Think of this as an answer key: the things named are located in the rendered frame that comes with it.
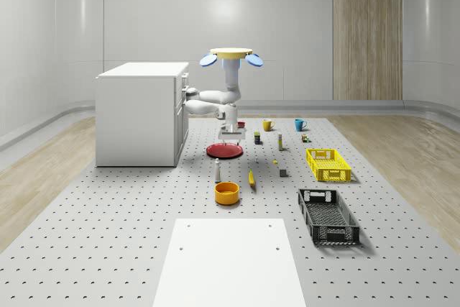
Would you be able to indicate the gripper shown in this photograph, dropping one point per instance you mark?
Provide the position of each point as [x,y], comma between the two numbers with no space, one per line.
[231,135]

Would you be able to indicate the banana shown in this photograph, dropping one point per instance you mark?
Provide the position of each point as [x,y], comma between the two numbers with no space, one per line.
[252,178]

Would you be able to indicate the white board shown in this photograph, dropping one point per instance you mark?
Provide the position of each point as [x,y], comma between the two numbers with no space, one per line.
[230,267]

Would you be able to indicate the red plate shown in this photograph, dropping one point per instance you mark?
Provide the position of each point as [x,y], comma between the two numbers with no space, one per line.
[224,151]

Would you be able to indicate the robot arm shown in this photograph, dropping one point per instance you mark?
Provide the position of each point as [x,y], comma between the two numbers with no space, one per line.
[215,96]

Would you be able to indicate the dark grey basket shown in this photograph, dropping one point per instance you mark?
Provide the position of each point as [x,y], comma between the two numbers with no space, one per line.
[336,233]

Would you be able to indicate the yellow mug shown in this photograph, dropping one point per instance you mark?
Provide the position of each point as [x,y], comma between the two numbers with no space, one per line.
[267,126]

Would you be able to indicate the yellow bowl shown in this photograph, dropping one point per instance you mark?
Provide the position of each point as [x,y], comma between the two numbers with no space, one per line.
[226,197]

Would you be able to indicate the blue mug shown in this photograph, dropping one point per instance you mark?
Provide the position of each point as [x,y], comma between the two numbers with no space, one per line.
[299,125]

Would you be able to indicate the white cabinet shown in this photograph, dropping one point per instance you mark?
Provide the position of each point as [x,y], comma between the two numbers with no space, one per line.
[136,120]

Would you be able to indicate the yellow basket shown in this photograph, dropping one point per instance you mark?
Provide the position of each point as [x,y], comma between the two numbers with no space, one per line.
[334,174]

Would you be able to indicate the red mug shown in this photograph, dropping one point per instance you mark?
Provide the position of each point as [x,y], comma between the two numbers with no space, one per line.
[242,124]

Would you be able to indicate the puzzle cube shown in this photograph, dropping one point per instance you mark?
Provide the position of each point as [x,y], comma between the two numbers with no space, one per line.
[305,138]

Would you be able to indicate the flat-sided can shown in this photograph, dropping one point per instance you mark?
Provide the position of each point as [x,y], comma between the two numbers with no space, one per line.
[257,138]

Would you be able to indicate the yellow white box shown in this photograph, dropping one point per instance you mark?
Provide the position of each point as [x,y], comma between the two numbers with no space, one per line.
[280,141]

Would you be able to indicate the white bottle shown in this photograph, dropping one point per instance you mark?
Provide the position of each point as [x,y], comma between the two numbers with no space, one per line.
[217,172]

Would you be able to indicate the grey cube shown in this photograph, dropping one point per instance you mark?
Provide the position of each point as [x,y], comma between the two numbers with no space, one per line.
[283,173]

